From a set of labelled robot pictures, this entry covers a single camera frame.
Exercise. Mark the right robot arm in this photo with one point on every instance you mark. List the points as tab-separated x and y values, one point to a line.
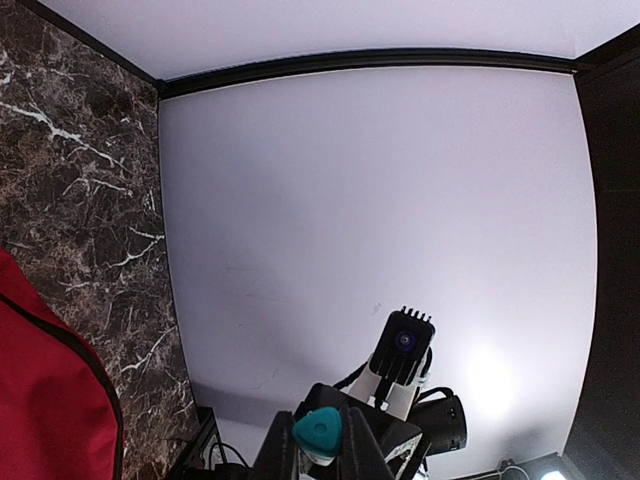
435	425

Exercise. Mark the teal cap marker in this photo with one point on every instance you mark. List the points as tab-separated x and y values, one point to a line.
319	435

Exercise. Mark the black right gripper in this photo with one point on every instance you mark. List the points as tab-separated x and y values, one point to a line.
400	442

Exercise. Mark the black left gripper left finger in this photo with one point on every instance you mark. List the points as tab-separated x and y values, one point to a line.
278	458

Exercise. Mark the red student backpack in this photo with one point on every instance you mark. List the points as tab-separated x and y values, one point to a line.
60	414

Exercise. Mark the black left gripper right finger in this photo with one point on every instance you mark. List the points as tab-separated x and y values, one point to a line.
360	457

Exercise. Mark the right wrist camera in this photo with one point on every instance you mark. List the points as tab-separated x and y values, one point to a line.
394	373

